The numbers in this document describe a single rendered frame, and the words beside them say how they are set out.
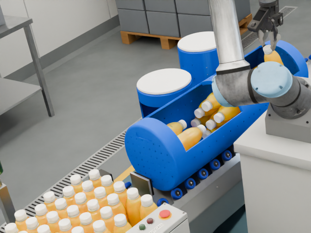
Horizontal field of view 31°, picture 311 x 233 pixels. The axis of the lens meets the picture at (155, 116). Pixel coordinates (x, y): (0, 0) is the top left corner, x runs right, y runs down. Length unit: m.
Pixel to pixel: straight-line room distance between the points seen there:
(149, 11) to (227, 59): 4.11
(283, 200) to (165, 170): 0.44
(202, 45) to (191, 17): 2.47
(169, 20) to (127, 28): 0.61
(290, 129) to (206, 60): 1.23
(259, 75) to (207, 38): 1.47
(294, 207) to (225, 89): 0.51
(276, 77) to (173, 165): 0.50
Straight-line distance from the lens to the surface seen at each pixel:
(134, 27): 6.18
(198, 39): 3.28
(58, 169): 4.31
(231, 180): 2.35
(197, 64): 3.17
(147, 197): 1.94
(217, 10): 1.90
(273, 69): 1.84
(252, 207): 2.20
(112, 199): 1.97
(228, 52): 1.89
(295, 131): 2.02
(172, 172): 2.07
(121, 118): 4.79
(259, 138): 2.06
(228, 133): 2.22
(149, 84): 2.83
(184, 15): 5.71
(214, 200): 2.29
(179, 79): 2.84
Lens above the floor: 2.24
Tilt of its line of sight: 28 degrees down
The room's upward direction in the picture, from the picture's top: 10 degrees counter-clockwise
